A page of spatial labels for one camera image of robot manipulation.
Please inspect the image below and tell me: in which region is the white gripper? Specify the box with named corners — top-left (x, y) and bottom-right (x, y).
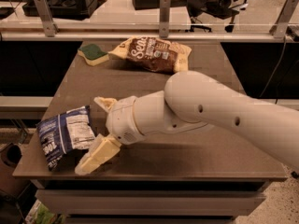
top-left (75, 96), bottom-right (145, 175)

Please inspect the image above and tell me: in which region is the blue chip bag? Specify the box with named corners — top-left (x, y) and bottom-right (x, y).
top-left (36, 105), bottom-right (95, 171)

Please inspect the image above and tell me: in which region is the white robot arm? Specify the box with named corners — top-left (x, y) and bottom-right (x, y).
top-left (75, 71), bottom-right (299, 175)

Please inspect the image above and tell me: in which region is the brown chip bag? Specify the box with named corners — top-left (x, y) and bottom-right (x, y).
top-left (108, 36), bottom-right (192, 74)

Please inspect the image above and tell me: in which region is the green yellow sponge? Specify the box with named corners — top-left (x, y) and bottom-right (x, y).
top-left (78, 44), bottom-right (109, 66)

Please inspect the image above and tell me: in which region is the brown bin on floor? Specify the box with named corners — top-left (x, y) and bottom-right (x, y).
top-left (0, 143), bottom-right (29, 200)

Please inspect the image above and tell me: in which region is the green package on floor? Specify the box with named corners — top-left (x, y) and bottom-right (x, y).
top-left (24, 200), bottom-right (65, 224)

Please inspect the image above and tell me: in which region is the black box on desk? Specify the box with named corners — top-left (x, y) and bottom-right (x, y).
top-left (21, 0), bottom-right (107, 21)

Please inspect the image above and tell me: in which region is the black office chair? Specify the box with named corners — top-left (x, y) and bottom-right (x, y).
top-left (186, 0), bottom-right (283, 34)

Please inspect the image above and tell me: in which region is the left metal bracket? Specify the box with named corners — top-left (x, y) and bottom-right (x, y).
top-left (34, 0), bottom-right (58, 37)

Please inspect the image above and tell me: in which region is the metal bracket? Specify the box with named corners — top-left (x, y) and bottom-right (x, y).
top-left (34, 0), bottom-right (58, 37)
top-left (159, 0), bottom-right (171, 38)
top-left (269, 0), bottom-right (299, 38)

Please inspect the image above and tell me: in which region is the middle metal bracket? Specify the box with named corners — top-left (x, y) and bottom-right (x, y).
top-left (159, 0), bottom-right (171, 38)

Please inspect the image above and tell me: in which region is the right metal bracket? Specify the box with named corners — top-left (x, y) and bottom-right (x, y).
top-left (269, 0), bottom-right (299, 38)

